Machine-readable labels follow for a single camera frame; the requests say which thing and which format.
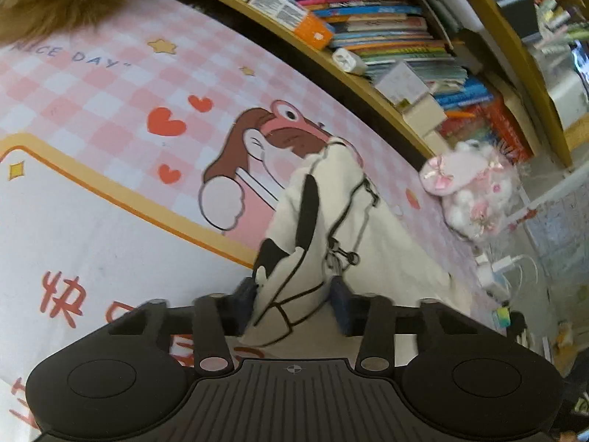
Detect cream printed t-shirt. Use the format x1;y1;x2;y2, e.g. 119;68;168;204
239;137;476;347

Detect row of colourful books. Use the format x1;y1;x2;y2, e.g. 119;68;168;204
236;0;535;163

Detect white plug charger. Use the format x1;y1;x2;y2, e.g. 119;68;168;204
487;253;524;276

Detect white square box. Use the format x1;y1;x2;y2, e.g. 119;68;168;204
374;60;429;112

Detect pink checked printed table mat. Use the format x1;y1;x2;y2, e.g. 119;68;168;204
0;0;508;442

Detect pink rabbit plush toy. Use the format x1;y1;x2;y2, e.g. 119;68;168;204
419;140;524;243

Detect wooden bookshelf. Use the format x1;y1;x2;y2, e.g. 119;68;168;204
167;0;589;169

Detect small white charger box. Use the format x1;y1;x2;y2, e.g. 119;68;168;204
331;47;368;76

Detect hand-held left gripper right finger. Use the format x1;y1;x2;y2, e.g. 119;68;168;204
329;275;483;373

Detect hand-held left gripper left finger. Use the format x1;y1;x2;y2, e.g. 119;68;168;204
98;279;259;373

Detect flat white and orange box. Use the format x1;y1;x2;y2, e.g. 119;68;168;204
248;0;336;50

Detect brown fluffy plush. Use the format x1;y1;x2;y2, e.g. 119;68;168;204
0;0;128;45

